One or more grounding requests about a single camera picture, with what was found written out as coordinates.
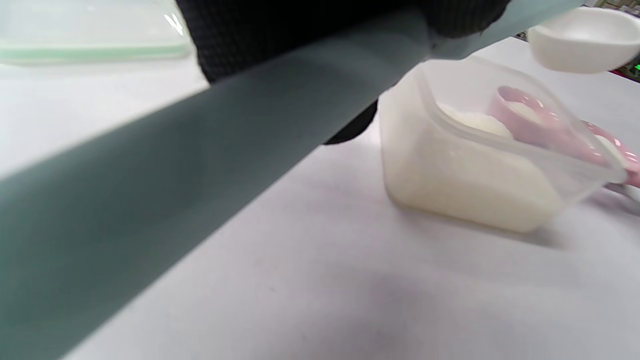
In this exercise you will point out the white sugar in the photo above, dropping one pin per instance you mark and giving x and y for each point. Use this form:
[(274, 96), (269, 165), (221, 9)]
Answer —
[(465, 185), (610, 147), (525, 112)]

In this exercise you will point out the mint green container lid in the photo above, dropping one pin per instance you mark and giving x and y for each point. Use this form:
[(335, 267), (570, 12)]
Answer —
[(90, 30)]

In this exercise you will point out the person's left hand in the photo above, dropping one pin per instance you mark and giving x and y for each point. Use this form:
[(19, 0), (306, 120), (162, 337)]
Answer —
[(300, 25)]

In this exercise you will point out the mint green dessert spatula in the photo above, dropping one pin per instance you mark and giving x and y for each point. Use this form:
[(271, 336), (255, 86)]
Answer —
[(175, 175)]

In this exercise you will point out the white plastic coffee spoon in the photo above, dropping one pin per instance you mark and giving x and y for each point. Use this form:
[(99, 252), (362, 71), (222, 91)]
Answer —
[(580, 45)]

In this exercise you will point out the clear plastic sugar container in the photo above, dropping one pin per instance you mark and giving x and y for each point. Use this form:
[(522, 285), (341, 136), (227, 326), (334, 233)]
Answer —
[(450, 165)]

